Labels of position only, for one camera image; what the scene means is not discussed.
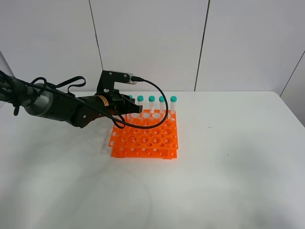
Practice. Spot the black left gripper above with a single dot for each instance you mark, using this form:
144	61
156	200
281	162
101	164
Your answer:
117	103

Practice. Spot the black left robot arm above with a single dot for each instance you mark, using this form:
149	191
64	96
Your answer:
43	99

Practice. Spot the rack tube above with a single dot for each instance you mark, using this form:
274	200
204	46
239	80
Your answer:
130	104
151	104
140	100
162	106
173	101

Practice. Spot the orange test tube rack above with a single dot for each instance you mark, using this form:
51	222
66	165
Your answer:
159	142

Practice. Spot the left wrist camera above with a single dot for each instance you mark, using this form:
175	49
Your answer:
109	78

